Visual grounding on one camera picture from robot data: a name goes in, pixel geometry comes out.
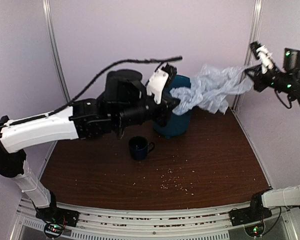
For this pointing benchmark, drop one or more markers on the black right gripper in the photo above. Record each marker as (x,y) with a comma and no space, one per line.
(259,85)

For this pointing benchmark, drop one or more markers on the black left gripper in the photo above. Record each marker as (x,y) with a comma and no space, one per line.
(169,104)

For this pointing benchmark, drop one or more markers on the teal plastic trash bin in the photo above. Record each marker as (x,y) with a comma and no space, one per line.
(177,124)

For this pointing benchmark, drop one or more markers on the translucent blue trash bag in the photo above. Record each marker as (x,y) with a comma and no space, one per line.
(209,88)

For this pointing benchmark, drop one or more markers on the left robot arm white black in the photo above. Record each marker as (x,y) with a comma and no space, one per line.
(125,102)

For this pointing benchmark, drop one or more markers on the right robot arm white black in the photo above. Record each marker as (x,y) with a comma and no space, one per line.
(286,86)

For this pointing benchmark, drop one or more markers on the dark blue mug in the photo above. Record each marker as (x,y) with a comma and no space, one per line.
(139,148)

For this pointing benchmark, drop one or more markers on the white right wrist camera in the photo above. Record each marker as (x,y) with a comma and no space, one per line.
(262,53)

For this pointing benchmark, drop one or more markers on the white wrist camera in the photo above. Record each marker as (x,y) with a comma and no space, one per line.
(161,77)
(262,53)

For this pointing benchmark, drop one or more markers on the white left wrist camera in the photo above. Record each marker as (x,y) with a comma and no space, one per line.
(161,77)

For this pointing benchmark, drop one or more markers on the aluminium corner post right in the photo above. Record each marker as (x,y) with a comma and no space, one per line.
(255,29)

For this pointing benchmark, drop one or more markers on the aluminium corner post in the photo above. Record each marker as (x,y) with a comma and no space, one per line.
(54,48)
(255,29)

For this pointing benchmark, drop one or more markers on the aluminium front rail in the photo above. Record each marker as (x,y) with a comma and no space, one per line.
(210,223)

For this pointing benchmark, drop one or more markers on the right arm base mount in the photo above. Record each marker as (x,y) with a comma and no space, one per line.
(252,220)

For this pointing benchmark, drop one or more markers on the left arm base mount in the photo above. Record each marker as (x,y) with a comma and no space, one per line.
(56,220)

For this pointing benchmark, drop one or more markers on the aluminium corner post left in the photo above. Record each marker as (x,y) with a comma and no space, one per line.
(54,48)

